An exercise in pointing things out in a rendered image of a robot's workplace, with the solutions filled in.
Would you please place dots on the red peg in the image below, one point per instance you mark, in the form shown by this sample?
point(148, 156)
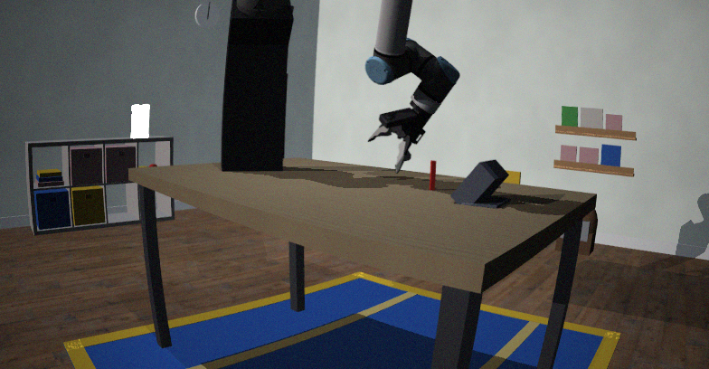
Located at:
point(432, 174)

